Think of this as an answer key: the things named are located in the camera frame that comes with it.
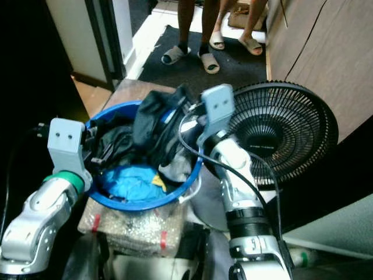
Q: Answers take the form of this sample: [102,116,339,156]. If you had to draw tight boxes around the black garment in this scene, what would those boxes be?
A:
[87,86,202,176]

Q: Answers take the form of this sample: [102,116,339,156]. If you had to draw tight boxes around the blue garment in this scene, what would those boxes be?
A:
[102,163,167,202]

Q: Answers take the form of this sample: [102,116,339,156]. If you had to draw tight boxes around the light grey garment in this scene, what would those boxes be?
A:
[157,155,193,183]

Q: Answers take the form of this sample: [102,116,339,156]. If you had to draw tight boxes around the grey slide sandal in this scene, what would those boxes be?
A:
[161,45,191,66]
[198,51,221,75]

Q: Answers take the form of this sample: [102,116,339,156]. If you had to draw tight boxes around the blue plastic basin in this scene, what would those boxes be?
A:
[83,100,205,211]

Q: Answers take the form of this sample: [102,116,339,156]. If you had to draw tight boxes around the brown wooden stool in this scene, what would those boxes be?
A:
[102,79,175,117]

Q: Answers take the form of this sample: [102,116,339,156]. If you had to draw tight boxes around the dark floor mat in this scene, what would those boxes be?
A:
[139,24,269,106]

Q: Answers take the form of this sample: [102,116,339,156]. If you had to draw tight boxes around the beige slide sandal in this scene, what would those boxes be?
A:
[209,30,226,50]
[238,36,264,57]

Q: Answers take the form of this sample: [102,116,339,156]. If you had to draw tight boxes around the bubble-wrapped box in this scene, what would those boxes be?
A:
[77,195,190,257]

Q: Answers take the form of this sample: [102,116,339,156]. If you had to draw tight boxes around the person legs with black socks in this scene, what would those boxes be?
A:
[176,0,222,53]

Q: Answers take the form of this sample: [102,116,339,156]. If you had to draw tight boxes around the black floor fan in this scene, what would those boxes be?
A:
[189,80,340,231]

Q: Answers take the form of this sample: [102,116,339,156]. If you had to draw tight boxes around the brown bag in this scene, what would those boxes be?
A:
[227,0,269,31]

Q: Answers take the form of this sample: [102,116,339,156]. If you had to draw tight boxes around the bare person legs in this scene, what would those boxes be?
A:
[213,0,269,39]

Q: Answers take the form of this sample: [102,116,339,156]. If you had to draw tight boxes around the brown wooden cabinet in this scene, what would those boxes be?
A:
[265,0,373,144]

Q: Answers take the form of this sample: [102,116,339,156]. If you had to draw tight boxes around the clear plastic bottle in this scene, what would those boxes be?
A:
[290,248,320,269]

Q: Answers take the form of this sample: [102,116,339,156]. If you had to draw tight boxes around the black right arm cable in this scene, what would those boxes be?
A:
[178,108,283,240]

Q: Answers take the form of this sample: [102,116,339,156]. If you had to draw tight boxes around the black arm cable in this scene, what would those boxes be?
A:
[178,108,283,240]
[3,125,50,257]

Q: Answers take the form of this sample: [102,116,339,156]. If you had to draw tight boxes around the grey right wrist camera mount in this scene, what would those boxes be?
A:
[195,84,235,146]

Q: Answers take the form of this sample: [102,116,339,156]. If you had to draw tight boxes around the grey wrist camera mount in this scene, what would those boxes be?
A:
[47,118,88,176]
[195,84,235,146]

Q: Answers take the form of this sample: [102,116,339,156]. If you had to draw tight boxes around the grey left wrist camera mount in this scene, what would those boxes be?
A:
[47,118,88,176]

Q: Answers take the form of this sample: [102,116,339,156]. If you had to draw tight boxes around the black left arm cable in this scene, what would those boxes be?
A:
[3,125,50,257]

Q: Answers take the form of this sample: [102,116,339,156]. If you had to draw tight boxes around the white door with dark frame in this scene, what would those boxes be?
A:
[47,0,136,89]

